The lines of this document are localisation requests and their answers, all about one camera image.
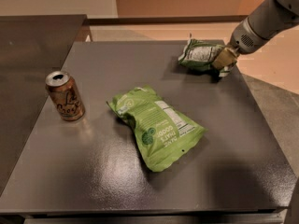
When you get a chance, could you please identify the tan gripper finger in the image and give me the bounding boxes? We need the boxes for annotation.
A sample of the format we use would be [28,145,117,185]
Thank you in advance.
[212,48,237,70]

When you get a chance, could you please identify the green jalapeno chip bag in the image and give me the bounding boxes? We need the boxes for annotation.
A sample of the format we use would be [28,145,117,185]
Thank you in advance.
[178,38,236,78]

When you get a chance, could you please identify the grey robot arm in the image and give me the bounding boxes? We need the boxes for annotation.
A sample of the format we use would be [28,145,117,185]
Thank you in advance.
[212,0,299,70]

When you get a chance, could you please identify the large light green snack bag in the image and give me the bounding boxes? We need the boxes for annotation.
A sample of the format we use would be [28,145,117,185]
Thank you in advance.
[108,86,206,172]

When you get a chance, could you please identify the orange LaCroix soda can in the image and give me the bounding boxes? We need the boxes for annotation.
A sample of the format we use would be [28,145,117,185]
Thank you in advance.
[45,71,85,121]

